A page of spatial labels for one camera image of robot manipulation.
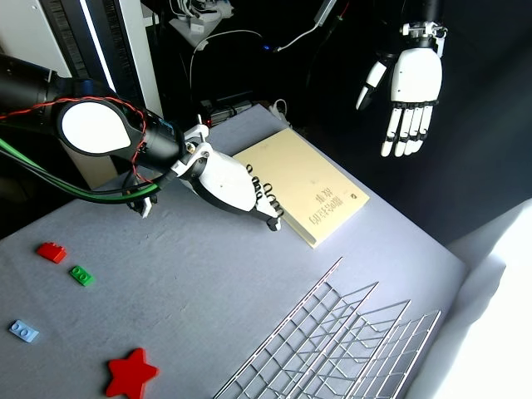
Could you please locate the red star toy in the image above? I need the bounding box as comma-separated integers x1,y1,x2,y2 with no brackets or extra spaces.
105,347,160,399

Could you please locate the light blue toy block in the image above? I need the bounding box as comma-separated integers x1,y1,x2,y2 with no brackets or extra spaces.
8,319,40,344

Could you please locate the thin white cable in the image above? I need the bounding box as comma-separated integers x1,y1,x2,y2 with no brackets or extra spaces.
189,28,265,95

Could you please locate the white box with cables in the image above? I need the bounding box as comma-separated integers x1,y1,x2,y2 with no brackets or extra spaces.
168,0,234,49

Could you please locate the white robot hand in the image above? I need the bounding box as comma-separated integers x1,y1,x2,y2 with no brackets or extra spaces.
355,47,444,158
187,149,285,233

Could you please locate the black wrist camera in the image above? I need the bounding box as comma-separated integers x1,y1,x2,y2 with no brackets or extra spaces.
126,193,160,219

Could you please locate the red toy block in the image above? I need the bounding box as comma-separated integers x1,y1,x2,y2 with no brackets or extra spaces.
35,242,67,265

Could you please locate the beige book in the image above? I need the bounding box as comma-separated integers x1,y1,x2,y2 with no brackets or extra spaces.
232,127,371,249

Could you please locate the grey table cloth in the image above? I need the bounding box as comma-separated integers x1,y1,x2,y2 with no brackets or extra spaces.
0,103,470,399

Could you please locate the silver adapter with white cable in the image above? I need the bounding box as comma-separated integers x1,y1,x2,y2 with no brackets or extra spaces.
272,0,338,55

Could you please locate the white wire rack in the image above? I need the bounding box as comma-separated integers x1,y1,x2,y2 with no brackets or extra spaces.
211,256,442,399

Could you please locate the green toy block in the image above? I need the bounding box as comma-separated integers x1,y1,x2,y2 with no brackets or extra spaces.
68,264,96,288

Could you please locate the white backdrop cloth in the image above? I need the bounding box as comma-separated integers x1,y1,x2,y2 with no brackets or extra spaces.
415,199,532,399

